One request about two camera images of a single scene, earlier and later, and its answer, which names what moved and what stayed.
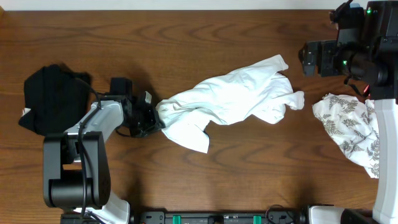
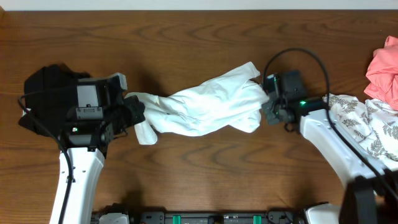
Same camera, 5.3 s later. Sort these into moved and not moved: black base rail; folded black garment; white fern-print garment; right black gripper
Moved: right black gripper
Not moved: black base rail; white fern-print garment; folded black garment
